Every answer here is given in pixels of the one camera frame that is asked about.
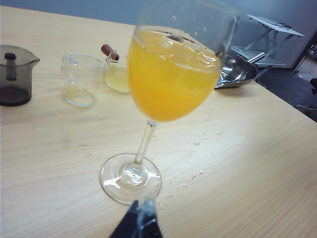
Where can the silver foil bag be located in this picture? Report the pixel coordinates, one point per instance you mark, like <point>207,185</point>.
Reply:
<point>237,74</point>

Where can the clear measuring cup yellow juice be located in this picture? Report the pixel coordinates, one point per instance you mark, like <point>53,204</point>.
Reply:
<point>116,79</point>

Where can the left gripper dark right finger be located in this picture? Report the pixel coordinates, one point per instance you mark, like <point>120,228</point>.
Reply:
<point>151,223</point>

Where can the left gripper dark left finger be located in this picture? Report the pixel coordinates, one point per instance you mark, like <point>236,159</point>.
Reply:
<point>126,223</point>

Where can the clear orange juice measuring cup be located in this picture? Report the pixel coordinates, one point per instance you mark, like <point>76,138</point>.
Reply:
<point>81,81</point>

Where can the clear stemmed wine glass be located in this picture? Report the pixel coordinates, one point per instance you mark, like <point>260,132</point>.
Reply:
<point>171,81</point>

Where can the smoky grey measuring cup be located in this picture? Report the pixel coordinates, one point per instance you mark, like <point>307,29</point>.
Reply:
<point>15,81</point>

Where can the grey metal folding stand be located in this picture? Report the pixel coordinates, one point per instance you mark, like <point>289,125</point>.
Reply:
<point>272,24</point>

